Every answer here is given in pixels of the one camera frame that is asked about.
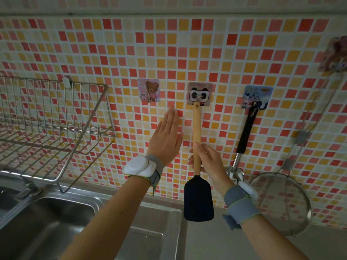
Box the person's right hand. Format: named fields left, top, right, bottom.
left=188, top=142, right=235, bottom=196

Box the person's left hand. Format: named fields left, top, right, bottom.
left=146, top=106, right=184, bottom=168

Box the black spatula with wooden handle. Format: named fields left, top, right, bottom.
left=183, top=102, right=215, bottom=222

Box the person's left forearm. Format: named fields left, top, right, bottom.
left=60, top=175, right=151, bottom=260

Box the person's right forearm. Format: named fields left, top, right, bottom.
left=240, top=214, right=309, bottom=260

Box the grey wristband with white tracker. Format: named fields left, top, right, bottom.
left=123, top=155, right=164, bottom=196
left=223, top=181, right=262, bottom=230

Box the metal mesh skimmer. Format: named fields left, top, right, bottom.
left=249, top=70, right=343, bottom=237

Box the stainless steel sink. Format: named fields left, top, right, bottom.
left=0, top=170, right=182, bottom=260

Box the metal faucet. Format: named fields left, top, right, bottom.
left=15, top=176, right=42, bottom=199

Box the bear picture wall hook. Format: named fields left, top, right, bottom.
left=138, top=78, right=161, bottom=103

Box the panda picture wall hook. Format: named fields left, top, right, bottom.
left=187, top=82, right=213, bottom=107

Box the black handled metal utensil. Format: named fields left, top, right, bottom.
left=226, top=105, right=259, bottom=184

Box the blue picture wall hook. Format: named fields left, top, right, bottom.
left=241, top=85, right=274, bottom=110

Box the metal wire dish rack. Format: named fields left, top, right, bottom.
left=0, top=76, right=116, bottom=194

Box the pink picture wall hook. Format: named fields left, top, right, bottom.
left=318, top=36, right=347, bottom=73

